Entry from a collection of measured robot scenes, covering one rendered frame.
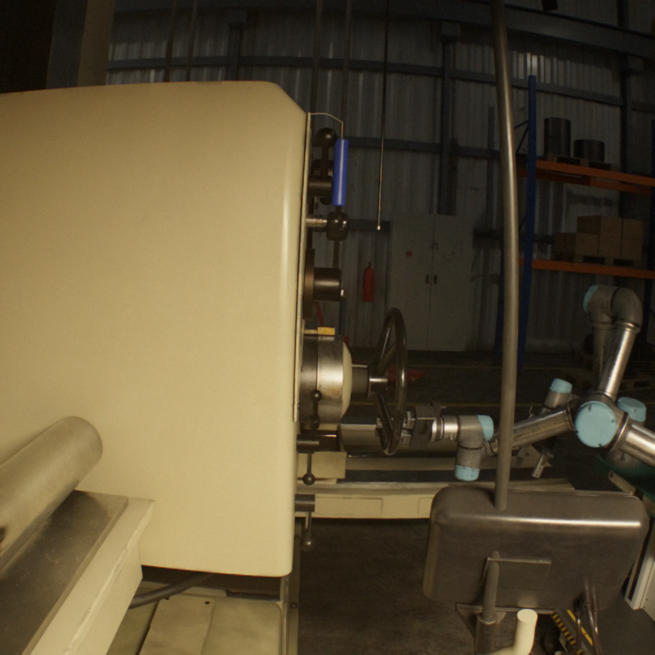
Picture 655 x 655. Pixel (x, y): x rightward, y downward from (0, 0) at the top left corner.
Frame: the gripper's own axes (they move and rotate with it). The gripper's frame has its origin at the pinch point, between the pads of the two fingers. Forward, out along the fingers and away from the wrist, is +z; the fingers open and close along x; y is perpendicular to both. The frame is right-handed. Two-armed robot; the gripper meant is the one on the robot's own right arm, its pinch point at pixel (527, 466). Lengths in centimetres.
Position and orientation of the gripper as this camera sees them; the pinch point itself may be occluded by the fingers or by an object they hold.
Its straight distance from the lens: 195.1
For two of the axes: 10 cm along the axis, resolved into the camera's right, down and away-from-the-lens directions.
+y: 8.9, 4.1, 2.1
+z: -4.1, 9.1, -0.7
